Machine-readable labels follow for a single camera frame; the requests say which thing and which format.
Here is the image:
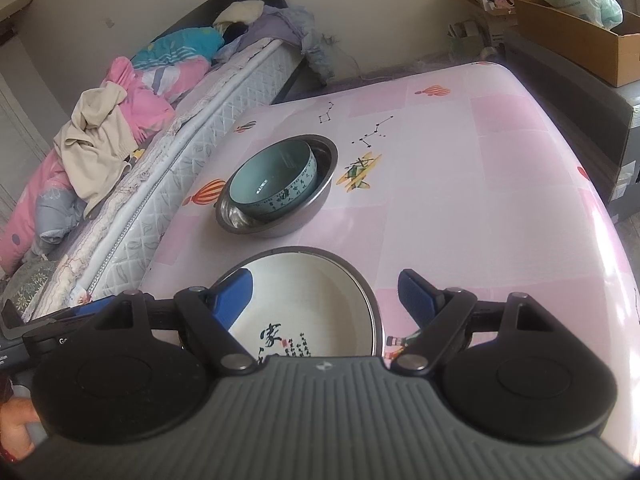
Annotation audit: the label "large steel basin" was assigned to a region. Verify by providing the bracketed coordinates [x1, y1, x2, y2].
[209, 245, 385, 361]

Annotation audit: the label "white ceramic plate with calligraphy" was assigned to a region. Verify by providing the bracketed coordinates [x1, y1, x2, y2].
[217, 251, 377, 365]

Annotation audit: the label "medium steel bowl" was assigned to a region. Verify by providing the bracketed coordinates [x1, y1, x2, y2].
[216, 134, 338, 238]

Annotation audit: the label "teal ceramic bowl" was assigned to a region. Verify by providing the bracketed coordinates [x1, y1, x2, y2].
[229, 139, 318, 221]

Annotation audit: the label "person's left hand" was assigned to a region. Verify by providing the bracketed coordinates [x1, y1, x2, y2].
[0, 396, 40, 462]

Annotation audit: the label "white quilted mattress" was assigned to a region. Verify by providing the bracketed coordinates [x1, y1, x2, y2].
[3, 38, 303, 322]

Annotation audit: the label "pink patterned tablecloth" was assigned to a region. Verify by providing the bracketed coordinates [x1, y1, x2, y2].
[141, 63, 639, 462]

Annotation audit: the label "cream garment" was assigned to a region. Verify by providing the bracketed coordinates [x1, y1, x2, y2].
[53, 81, 138, 216]

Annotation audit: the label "grey large carton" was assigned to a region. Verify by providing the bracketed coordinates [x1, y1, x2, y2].
[503, 27, 639, 222]

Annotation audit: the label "teal patterned pillow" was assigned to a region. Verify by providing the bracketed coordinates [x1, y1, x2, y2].
[131, 27, 224, 70]

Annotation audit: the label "purple grey clothes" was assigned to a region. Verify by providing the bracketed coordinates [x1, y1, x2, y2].
[214, 0, 336, 84]

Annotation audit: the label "brown cardboard tray box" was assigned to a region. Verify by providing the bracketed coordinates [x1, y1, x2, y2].
[515, 0, 639, 88]

